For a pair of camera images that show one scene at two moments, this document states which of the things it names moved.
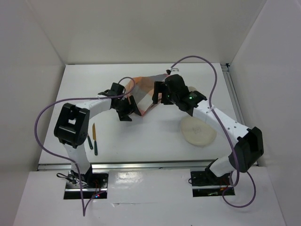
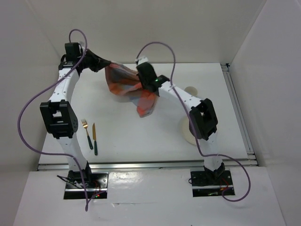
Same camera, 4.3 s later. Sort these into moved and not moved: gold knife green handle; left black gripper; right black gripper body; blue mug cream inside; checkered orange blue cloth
Moved: checkered orange blue cloth; left black gripper; right black gripper body
Not moved: blue mug cream inside; gold knife green handle
